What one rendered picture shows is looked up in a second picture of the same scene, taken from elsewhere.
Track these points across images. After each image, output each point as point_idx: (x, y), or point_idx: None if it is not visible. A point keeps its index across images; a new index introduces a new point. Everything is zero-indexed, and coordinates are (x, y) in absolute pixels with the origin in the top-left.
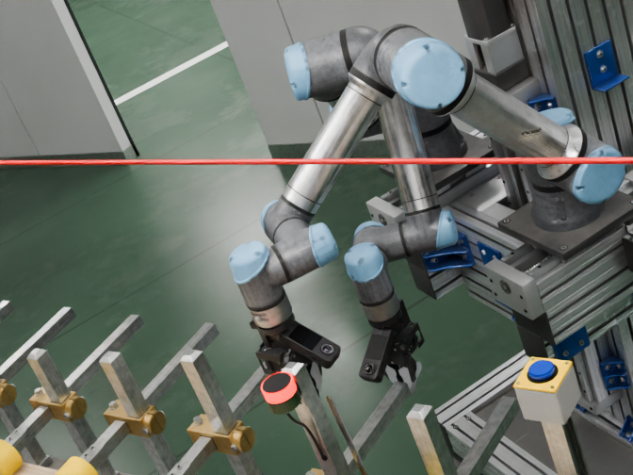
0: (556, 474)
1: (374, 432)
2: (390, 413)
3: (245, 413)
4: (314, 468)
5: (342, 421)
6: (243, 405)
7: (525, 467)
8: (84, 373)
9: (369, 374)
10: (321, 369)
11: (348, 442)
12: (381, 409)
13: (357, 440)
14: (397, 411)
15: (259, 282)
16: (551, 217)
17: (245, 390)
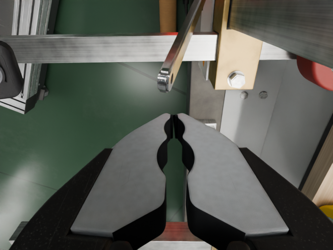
0: (14, 9)
1: (105, 35)
2: (55, 35)
3: (172, 222)
4: (216, 85)
5: (186, 25)
6: (169, 234)
7: (22, 34)
8: None
9: (0, 65)
10: (90, 162)
11: (199, 9)
12: (58, 48)
13: (136, 51)
14: (44, 34)
15: None
16: None
17: (146, 246)
